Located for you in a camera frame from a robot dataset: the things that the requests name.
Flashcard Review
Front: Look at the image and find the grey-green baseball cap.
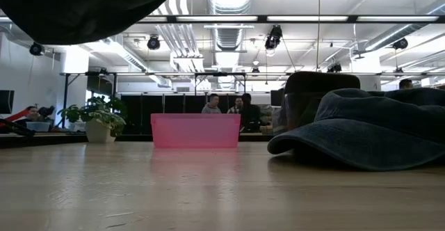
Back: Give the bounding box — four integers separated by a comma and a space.
283, 71, 362, 99

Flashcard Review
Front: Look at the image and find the blue denim bucket hat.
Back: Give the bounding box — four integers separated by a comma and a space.
266, 87, 445, 172

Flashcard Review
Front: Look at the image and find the blue denim baseball cap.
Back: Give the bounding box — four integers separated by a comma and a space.
0, 0, 178, 46

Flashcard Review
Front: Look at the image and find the pink plastic bin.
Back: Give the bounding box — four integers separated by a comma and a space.
150, 113, 241, 149

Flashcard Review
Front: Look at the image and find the black monitor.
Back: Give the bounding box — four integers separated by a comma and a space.
270, 89, 286, 108
0, 90, 15, 115

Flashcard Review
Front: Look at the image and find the clear plastic bin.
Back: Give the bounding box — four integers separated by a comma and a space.
281, 91, 319, 135

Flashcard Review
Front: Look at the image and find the potted green plant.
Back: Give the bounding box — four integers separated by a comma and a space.
57, 95, 128, 144

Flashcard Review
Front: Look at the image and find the white storage box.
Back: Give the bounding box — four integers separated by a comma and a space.
25, 120, 52, 133

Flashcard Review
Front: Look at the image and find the black overhead camera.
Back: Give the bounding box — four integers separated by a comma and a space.
264, 24, 284, 51

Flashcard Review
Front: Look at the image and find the silver ventilation duct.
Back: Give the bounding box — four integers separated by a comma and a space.
206, 0, 255, 90

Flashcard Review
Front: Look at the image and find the thin hanging cable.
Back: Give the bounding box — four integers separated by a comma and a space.
315, 0, 321, 72

